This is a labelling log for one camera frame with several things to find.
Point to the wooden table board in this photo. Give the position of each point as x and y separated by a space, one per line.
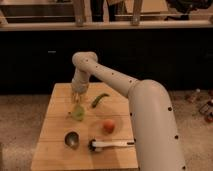
52 154

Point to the orange round fruit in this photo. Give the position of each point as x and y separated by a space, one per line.
108 125

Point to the white black brush tool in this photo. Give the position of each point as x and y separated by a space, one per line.
96 146

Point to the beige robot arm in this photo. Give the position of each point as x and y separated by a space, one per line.
157 140

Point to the grey metal cup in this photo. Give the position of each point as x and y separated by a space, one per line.
72 140

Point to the green banana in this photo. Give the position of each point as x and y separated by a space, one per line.
98 98

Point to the wooden shelf frame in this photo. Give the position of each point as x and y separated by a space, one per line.
35 15

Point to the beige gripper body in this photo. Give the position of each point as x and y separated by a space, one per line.
79 87

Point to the green plastic cup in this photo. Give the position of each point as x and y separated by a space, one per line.
78 113

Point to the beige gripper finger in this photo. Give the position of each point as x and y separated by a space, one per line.
74 97
82 97

